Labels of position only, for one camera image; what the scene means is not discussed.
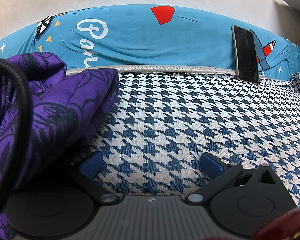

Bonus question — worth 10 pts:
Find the purple patterned garment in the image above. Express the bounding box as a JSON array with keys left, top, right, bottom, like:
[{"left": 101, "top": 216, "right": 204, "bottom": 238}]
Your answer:
[{"left": 0, "top": 52, "right": 119, "bottom": 239}]

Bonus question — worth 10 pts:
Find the blue white houndstooth mat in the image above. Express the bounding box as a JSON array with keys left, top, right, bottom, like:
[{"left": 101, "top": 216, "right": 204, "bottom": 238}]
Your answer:
[{"left": 65, "top": 64, "right": 300, "bottom": 207}]

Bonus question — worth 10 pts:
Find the black smartphone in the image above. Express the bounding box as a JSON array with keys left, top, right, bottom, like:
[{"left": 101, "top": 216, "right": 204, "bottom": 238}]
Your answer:
[{"left": 231, "top": 25, "right": 259, "bottom": 83}]

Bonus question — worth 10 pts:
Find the blue cartoon print bedsheet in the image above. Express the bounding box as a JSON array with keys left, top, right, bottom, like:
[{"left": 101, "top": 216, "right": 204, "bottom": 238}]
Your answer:
[{"left": 0, "top": 5, "right": 300, "bottom": 80}]

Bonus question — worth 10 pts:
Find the black braided cable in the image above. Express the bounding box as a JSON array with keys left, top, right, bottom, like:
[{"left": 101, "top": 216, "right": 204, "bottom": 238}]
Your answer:
[{"left": 0, "top": 58, "right": 33, "bottom": 227}]

